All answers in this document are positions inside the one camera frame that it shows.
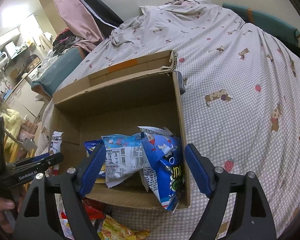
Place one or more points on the red snack packet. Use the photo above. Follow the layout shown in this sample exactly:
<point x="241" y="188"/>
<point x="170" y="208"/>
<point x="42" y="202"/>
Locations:
<point x="92" y="211"/>

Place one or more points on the brown cardboard carton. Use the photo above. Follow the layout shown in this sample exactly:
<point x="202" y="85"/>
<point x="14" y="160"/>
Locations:
<point x="34" y="60"/>

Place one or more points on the grey metal pole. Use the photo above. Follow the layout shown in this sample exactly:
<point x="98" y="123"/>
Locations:
<point x="27" y="143"/>

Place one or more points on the yellow quilt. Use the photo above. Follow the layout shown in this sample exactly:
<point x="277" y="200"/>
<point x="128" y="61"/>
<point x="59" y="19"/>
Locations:
<point x="11" y="123"/>

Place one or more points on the person's left hand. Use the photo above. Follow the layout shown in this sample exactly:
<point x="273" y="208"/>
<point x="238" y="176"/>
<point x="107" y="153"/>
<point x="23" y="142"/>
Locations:
<point x="1" y="205"/>

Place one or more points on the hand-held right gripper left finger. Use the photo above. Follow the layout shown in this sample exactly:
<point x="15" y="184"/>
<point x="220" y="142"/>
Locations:
<point x="92" y="170"/>

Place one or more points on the heap of grey clothes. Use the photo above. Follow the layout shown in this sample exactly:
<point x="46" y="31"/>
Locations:
<point x="48" y="62"/>

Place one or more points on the brown cardboard box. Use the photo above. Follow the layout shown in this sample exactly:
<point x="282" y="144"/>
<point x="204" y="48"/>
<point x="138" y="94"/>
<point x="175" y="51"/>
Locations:
<point x="130" y="100"/>

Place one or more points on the white red rice cracker packet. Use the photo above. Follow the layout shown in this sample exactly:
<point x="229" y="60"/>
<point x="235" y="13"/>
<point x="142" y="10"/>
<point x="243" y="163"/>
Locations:
<point x="57" y="140"/>

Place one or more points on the dark curtain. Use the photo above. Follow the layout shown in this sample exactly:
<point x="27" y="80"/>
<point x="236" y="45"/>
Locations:
<point x="100" y="2"/>

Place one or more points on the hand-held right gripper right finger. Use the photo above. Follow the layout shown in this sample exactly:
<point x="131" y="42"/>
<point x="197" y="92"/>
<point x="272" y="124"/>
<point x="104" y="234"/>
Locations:
<point x="198" y="172"/>

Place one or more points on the white kitchen counter cabinet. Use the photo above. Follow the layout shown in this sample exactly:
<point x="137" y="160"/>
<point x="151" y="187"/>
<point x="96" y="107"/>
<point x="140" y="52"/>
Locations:
<point x="20" y="95"/>

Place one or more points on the pile of dark clothes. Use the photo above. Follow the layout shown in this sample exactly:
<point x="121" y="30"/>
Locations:
<point x="65" y="41"/>

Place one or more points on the hanging beige towel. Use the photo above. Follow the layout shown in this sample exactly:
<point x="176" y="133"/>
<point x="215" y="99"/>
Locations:
<point x="43" y="41"/>

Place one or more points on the pink curtain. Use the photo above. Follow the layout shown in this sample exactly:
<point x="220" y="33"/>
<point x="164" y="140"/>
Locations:
<point x="75" y="12"/>

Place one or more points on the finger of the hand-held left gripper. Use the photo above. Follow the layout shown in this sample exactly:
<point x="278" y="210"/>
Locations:
<point x="54" y="158"/>
<point x="43" y="156"/>

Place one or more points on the white wall cabinet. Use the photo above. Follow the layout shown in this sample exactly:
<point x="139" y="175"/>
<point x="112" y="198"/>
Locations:
<point x="5" y="37"/>

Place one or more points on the teal padded bed board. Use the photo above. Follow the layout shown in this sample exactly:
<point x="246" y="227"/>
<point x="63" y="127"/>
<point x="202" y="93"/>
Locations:
<point x="262" y="22"/>
<point x="57" y="72"/>

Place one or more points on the white light blue snack packet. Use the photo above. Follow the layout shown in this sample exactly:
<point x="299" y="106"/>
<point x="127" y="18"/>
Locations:
<point x="122" y="155"/>

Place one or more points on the dark grey object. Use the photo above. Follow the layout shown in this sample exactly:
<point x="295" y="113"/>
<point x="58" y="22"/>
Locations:
<point x="182" y="85"/>

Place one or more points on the white pillow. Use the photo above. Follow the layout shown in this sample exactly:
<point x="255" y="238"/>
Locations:
<point x="148" y="10"/>

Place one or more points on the blue yellow snack packet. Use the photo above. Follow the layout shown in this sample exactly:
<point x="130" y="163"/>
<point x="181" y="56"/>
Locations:
<point x="91" y="145"/>

